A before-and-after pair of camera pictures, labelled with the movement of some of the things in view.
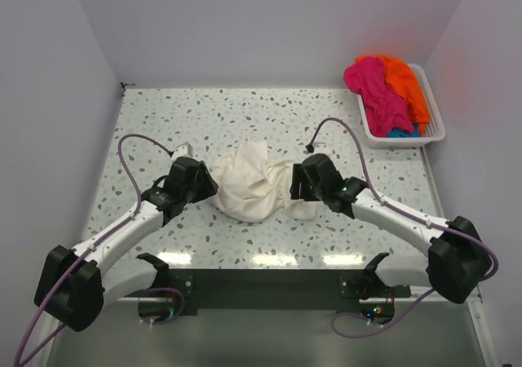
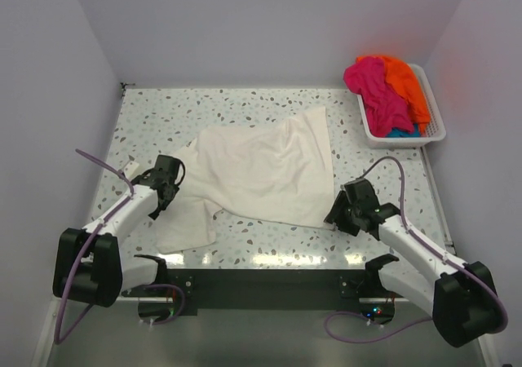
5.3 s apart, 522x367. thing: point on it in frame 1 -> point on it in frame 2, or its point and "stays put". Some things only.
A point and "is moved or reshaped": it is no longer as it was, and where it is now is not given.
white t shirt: x=252 y=188 is moved or reshaped
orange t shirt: x=404 y=78 stays put
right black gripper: x=300 y=177 -> x=335 y=214
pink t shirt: x=384 y=109 stays put
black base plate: x=179 y=289 stays put
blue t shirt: x=400 y=132 stays put
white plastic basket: x=437 y=130 stays put
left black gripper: x=208 y=185 -> x=155 y=214
